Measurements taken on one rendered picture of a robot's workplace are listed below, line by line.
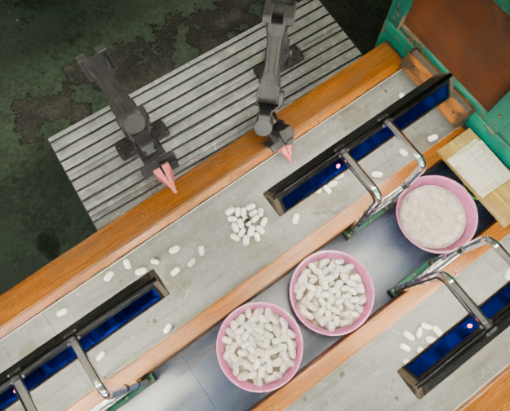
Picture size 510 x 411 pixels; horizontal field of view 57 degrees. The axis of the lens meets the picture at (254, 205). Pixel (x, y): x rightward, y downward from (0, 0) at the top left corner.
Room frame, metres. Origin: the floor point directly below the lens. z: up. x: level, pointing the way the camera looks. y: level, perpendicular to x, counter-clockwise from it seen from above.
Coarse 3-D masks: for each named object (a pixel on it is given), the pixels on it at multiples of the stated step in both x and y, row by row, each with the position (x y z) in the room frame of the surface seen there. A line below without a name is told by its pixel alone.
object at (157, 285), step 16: (128, 288) 0.14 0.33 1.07; (144, 288) 0.13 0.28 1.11; (160, 288) 0.13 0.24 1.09; (112, 304) 0.10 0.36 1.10; (128, 304) 0.10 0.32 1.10; (144, 304) 0.10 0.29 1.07; (80, 320) 0.06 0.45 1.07; (96, 320) 0.06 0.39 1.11; (112, 320) 0.06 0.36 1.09; (128, 320) 0.06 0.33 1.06; (96, 336) 0.02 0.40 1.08; (32, 352) -0.01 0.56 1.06; (48, 352) -0.01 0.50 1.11; (64, 352) -0.01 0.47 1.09; (32, 368) -0.04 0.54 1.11; (48, 368) -0.04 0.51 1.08; (64, 368) -0.05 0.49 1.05; (0, 384) -0.07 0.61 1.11; (32, 384) -0.08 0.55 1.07; (0, 400) -0.11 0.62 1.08; (16, 400) -0.12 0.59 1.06
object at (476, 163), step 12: (468, 144) 0.61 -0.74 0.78; (480, 144) 0.61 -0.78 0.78; (456, 156) 0.57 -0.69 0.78; (468, 156) 0.57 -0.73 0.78; (480, 156) 0.56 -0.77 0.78; (492, 156) 0.56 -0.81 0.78; (456, 168) 0.52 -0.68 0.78; (468, 168) 0.52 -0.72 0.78; (480, 168) 0.52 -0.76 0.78; (492, 168) 0.52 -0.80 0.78; (504, 168) 0.52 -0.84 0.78; (468, 180) 0.48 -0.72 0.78; (480, 180) 0.48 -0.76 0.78; (492, 180) 0.48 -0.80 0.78; (504, 180) 0.47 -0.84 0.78; (480, 192) 0.43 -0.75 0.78
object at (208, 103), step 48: (240, 48) 1.10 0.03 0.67; (336, 48) 1.08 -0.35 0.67; (144, 96) 0.91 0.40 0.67; (192, 96) 0.90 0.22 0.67; (240, 96) 0.89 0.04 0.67; (288, 96) 0.89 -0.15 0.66; (96, 144) 0.72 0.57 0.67; (192, 144) 0.70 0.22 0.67; (96, 192) 0.54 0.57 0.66; (144, 192) 0.53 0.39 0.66
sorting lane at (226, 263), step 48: (384, 96) 0.83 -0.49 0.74; (384, 144) 0.64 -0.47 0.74; (432, 144) 0.63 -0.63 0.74; (240, 192) 0.48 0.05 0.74; (336, 192) 0.47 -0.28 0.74; (192, 240) 0.33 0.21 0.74; (240, 240) 0.32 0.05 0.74; (288, 240) 0.31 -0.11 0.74; (96, 288) 0.18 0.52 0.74; (192, 288) 0.17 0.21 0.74; (48, 336) 0.04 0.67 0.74; (144, 336) 0.03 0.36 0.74; (48, 384) -0.10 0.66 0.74
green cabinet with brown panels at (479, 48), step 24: (408, 0) 1.04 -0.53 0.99; (432, 0) 0.98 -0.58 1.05; (456, 0) 0.93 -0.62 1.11; (480, 0) 0.87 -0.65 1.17; (504, 0) 0.82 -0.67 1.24; (408, 24) 1.02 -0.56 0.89; (432, 24) 0.95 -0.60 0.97; (456, 24) 0.89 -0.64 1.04; (480, 24) 0.84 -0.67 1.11; (504, 24) 0.79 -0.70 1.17; (432, 48) 0.91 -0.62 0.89; (456, 48) 0.86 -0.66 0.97; (480, 48) 0.81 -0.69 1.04; (504, 48) 0.76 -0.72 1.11; (456, 72) 0.82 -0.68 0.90; (480, 72) 0.77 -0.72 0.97; (504, 72) 0.72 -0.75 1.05; (480, 96) 0.72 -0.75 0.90; (504, 96) 0.67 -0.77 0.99; (504, 120) 0.63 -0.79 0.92
